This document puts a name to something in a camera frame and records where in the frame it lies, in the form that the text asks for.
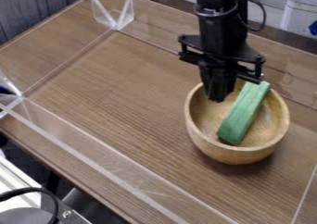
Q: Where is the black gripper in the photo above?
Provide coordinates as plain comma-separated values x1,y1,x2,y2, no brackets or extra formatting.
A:
177,0,266,102

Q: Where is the green rectangular block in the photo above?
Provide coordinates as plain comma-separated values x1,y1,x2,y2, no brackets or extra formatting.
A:
216,81,271,145

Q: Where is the brown wooden bowl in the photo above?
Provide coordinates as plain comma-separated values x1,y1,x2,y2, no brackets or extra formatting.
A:
184,81,290,165

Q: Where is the white container in background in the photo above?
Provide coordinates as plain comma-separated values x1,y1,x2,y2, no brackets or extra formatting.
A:
279,0,317,39

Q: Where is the clear acrylic corner bracket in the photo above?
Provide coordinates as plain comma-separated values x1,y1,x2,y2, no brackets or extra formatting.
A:
91,0,135,31

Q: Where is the clear acrylic front wall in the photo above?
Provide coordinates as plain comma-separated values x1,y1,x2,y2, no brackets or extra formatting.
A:
0,77,239,224

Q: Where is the grey metal bracket with screw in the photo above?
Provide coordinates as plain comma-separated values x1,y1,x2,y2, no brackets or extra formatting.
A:
40,193,92,224

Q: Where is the black cable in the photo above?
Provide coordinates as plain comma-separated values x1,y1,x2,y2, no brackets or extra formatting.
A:
0,186,58,224

